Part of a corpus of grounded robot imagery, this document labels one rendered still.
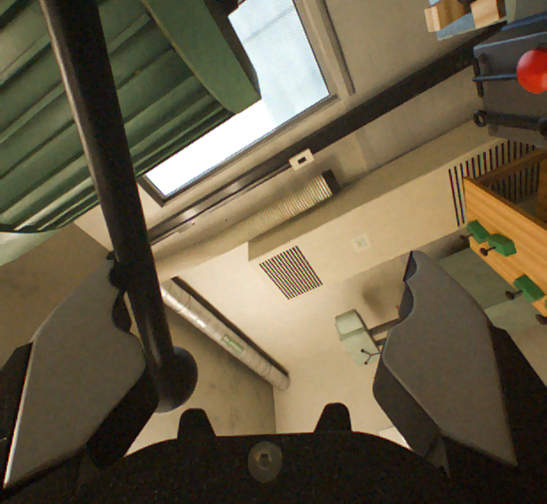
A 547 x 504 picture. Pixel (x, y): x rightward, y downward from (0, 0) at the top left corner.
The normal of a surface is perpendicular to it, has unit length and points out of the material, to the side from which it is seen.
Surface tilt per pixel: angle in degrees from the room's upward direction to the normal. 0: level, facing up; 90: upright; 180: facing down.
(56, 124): 90
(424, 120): 90
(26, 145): 90
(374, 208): 90
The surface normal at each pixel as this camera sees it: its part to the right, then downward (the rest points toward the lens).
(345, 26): 0.08, 0.57
